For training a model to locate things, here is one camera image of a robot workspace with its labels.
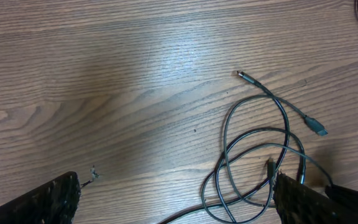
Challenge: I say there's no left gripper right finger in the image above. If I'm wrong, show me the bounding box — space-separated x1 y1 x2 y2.
273 174 358 224

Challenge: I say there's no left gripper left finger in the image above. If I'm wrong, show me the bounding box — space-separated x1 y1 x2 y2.
0 164 101 224

